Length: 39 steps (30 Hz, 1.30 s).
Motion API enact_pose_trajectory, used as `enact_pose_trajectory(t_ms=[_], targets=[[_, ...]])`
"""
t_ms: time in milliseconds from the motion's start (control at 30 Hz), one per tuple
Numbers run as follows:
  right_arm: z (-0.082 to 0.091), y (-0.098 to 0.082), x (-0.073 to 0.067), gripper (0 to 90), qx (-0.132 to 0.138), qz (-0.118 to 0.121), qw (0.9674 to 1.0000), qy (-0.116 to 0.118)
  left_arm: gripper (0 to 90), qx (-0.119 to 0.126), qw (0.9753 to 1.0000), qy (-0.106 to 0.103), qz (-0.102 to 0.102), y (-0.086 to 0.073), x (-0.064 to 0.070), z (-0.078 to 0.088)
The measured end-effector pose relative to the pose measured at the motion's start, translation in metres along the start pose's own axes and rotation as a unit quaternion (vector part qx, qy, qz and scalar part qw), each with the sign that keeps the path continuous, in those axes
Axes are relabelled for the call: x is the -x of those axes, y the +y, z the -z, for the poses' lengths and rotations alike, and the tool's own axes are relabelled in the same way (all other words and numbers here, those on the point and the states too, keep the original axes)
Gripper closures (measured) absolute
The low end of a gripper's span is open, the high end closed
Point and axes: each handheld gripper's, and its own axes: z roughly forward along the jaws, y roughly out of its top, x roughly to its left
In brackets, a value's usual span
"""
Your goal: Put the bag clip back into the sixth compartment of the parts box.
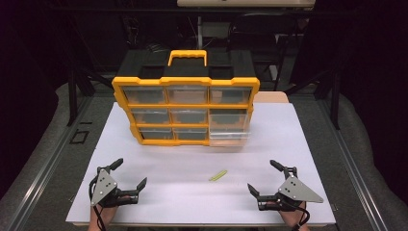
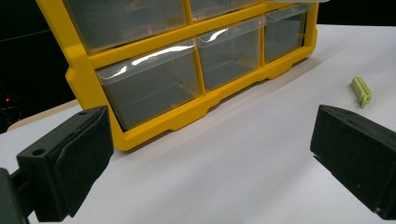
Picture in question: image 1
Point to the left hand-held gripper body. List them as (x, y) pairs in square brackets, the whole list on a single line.
[(103, 187)]

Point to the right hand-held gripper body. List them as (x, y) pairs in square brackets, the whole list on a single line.
[(295, 190)]

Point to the small yellow-green stick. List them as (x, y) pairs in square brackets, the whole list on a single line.
[(218, 175)]

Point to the clear plastic drawer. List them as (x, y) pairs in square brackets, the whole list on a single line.
[(229, 138)]

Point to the person's left hand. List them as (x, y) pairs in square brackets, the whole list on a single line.
[(128, 198)]

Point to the person's right hand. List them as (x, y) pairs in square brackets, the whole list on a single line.
[(290, 214)]

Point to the tan wooden board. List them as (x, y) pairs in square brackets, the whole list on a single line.
[(271, 97)]

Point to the set of transparent organizer drawers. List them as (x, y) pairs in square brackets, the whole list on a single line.
[(144, 95)]

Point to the yellow and black organizer cabinet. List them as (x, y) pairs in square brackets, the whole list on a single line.
[(186, 80)]

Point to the grey metal stand pole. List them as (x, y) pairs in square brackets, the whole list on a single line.
[(199, 32)]

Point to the grey metal floor rail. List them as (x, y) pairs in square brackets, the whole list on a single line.
[(48, 166), (356, 173)]

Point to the black metal frame leg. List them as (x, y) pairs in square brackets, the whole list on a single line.
[(72, 96)]

